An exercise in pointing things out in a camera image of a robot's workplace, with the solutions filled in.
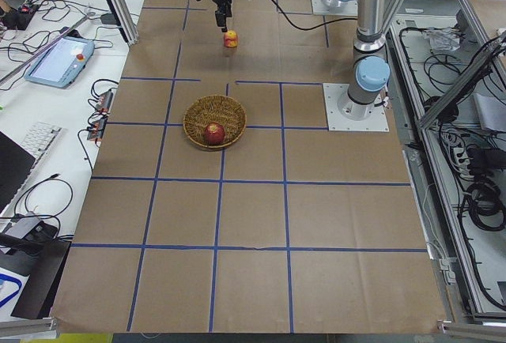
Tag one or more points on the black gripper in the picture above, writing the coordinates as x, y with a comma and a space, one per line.
220, 1

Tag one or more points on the yellow-red apple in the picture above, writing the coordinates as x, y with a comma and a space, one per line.
230, 39

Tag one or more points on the woven wicker basket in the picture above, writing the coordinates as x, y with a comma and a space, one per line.
222, 109

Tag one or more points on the dark red basket apple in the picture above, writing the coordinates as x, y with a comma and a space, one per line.
214, 134

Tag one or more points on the usb hub box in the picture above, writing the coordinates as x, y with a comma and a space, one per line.
104, 102

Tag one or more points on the blue teach pendant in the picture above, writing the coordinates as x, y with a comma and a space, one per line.
60, 66

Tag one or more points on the white keyboard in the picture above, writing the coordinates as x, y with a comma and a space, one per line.
39, 139

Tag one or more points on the black laptop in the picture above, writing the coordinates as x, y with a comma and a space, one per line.
16, 166

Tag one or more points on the aluminium frame post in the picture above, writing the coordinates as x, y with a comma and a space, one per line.
124, 21

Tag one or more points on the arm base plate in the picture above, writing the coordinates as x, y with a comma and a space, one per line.
343, 115
349, 10

